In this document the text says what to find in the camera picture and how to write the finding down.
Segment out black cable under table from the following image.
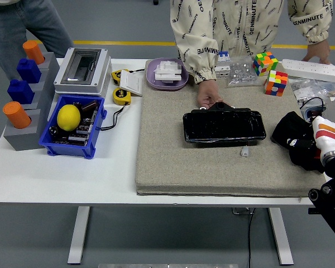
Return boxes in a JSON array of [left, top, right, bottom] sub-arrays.
[[247, 208, 256, 268]]

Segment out person's left hand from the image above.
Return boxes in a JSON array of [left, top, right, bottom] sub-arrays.
[[301, 38, 332, 65]]

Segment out yellow tape measure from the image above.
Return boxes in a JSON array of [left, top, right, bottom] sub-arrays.
[[112, 87, 132, 106], [111, 69, 129, 86]]

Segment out black glossy panel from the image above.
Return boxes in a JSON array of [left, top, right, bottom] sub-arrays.
[[183, 102, 267, 147]]

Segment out white switch parts stack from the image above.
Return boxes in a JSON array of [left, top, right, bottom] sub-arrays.
[[155, 60, 184, 84]]

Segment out black rag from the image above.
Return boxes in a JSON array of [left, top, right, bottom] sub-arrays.
[[271, 111, 326, 174]]

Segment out orange cylinder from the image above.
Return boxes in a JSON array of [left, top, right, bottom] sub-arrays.
[[22, 40, 46, 65], [2, 101, 32, 130]]

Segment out white table leg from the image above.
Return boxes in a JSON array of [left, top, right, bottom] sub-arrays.
[[67, 205, 92, 265], [267, 208, 294, 266]]

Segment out white wall switch plate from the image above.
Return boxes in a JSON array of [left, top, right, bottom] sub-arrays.
[[119, 69, 144, 97]]

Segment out purple dish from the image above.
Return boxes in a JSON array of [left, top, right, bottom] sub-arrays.
[[145, 58, 189, 90]]

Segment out blue plastic bin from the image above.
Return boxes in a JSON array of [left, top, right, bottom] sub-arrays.
[[38, 94, 108, 160]]

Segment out metal bracket under table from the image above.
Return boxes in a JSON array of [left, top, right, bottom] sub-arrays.
[[231, 207, 255, 216]]

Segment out yellow lemon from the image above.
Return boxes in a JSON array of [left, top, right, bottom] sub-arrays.
[[56, 104, 82, 132]]

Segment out grey electrical enclosure box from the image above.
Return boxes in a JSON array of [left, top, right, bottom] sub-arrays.
[[53, 47, 112, 97]]

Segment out grey-brown mat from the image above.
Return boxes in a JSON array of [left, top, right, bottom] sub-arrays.
[[135, 59, 327, 198]]

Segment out black looped cable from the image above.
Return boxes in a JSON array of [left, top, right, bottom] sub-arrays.
[[299, 96, 327, 118]]

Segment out blue block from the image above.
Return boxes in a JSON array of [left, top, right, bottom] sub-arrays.
[[16, 58, 42, 84], [7, 79, 36, 104]]

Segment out white blue circuit breaker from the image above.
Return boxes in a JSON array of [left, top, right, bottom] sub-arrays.
[[214, 51, 232, 79]]

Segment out grey stepped block holder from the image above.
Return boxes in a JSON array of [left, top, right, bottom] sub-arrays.
[[3, 51, 61, 151]]

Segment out clear bags of small parts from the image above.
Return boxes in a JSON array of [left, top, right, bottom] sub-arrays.
[[291, 78, 335, 103]]

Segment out person in jeans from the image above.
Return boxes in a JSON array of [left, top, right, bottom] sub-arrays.
[[0, 0, 75, 82]]

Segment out white power strip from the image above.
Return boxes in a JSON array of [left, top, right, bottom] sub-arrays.
[[281, 58, 335, 83]]

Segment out clear bag of nuts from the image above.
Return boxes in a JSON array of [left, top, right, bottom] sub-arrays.
[[226, 55, 265, 89]]

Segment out person's right hand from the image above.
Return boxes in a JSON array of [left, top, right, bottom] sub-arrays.
[[196, 79, 224, 108]]

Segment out colourful puzzle cube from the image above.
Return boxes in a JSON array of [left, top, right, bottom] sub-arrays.
[[264, 70, 289, 97], [252, 51, 279, 78]]

